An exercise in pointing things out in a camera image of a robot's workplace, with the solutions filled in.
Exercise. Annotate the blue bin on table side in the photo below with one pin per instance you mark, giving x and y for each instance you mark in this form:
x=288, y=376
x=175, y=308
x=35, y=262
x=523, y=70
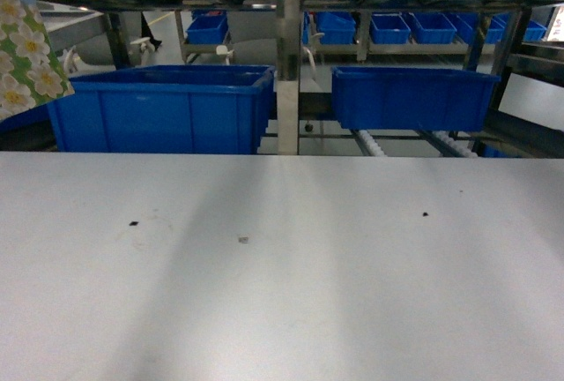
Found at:
x=211, y=109

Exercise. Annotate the blue bin on roller rack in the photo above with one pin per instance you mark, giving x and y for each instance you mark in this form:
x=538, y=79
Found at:
x=415, y=99

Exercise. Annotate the steel rack vertical post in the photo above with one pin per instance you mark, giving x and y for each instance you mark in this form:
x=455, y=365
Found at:
x=288, y=18

